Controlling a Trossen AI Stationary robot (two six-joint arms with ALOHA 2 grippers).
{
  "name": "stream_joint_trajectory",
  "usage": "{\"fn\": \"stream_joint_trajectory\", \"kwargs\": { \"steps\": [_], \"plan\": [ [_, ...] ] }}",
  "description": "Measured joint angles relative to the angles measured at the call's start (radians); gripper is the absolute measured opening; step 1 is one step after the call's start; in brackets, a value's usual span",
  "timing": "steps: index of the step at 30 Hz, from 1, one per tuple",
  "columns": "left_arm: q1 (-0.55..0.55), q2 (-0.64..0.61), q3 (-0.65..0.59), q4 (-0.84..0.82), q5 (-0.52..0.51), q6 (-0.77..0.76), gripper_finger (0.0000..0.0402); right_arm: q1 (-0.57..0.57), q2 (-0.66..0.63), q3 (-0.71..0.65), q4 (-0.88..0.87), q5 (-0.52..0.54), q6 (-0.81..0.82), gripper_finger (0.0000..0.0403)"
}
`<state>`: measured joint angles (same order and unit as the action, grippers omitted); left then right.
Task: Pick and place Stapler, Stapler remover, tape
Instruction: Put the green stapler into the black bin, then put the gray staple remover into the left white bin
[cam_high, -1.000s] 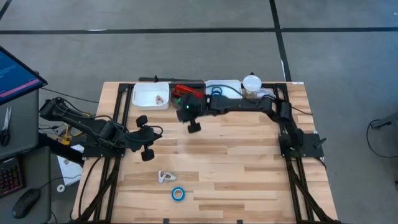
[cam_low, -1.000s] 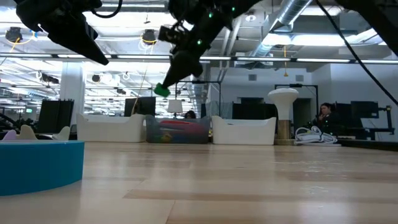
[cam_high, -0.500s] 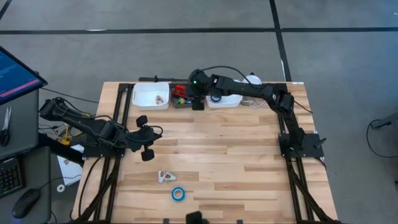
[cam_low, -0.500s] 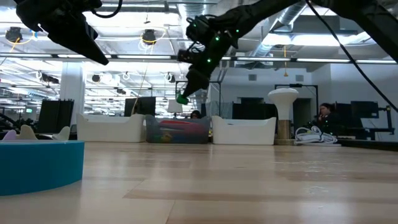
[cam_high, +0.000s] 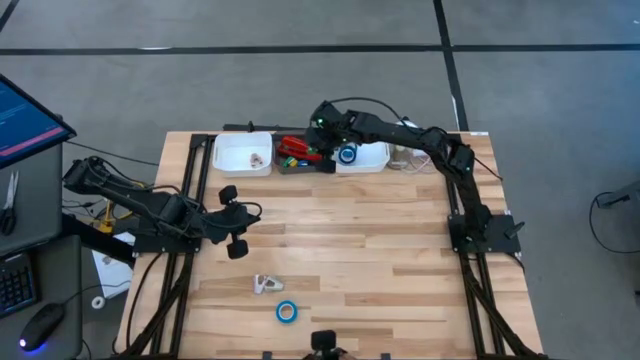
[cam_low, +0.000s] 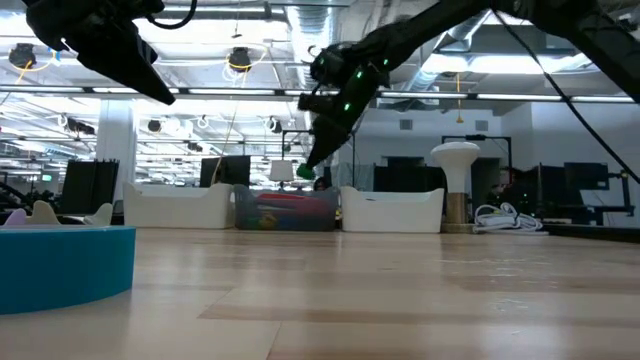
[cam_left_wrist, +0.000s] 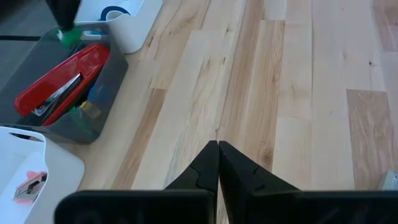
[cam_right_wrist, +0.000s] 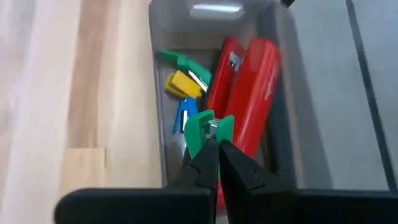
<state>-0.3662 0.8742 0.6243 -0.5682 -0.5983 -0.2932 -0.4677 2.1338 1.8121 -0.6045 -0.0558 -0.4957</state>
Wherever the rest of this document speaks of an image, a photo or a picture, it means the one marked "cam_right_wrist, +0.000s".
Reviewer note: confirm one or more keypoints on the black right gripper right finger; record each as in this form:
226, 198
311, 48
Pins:
245, 180

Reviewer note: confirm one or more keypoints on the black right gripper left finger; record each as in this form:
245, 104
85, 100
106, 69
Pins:
205, 168

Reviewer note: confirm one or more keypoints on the green mini stapler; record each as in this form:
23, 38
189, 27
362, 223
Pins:
194, 130
199, 73

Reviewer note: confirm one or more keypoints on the blue mini stapler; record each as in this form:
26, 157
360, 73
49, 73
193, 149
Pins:
189, 107

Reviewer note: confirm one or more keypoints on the yellow mini stapler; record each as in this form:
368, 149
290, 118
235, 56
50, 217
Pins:
185, 84

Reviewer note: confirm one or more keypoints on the red desk stapler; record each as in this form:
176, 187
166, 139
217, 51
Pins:
255, 93

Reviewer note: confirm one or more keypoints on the gray translucent plastic bin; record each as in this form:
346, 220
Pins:
174, 37

